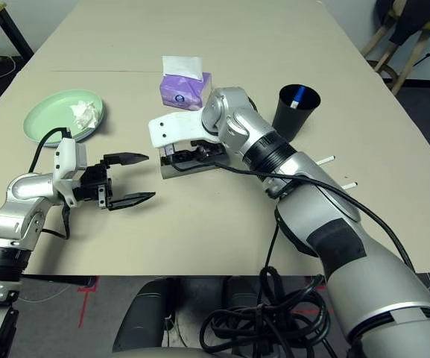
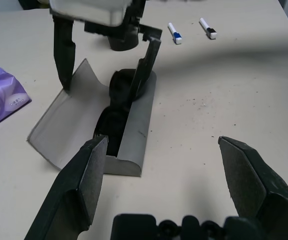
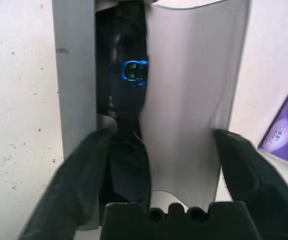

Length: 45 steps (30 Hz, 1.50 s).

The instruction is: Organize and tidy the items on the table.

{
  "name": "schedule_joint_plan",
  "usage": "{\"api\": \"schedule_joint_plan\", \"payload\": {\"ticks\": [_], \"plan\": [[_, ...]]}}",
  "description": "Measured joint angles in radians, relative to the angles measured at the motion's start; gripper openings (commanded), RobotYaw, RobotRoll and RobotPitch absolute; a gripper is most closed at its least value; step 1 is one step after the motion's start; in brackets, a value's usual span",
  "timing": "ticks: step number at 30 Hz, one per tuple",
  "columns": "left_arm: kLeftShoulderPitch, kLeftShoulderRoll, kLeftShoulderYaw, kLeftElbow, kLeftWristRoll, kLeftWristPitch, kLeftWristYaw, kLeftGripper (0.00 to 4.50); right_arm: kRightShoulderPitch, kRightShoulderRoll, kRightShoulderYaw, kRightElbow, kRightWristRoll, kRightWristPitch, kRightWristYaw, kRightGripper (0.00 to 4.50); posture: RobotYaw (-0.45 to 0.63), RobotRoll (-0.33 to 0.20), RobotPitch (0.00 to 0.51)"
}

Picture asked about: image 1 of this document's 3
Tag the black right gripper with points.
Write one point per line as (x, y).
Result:
(196, 152)

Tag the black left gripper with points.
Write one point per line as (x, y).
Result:
(91, 184)

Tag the grey glasses case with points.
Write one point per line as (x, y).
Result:
(185, 173)

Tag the white tissue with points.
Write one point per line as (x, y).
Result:
(84, 115)

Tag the light green plate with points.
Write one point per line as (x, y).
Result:
(47, 112)

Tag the black capped marker pen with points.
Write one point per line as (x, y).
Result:
(350, 185)

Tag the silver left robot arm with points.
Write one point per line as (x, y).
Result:
(24, 186)

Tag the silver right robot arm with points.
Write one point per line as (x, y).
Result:
(311, 194)

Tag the purple tissue box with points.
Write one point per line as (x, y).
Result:
(181, 95)

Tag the black plastic cup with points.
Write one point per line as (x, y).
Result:
(293, 123)

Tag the wooden stool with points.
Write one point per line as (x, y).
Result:
(408, 63)

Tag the black jacket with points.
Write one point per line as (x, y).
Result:
(404, 22)

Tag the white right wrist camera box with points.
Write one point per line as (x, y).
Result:
(177, 127)

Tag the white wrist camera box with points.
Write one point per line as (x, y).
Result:
(177, 127)
(65, 156)

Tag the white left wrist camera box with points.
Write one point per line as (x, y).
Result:
(65, 156)

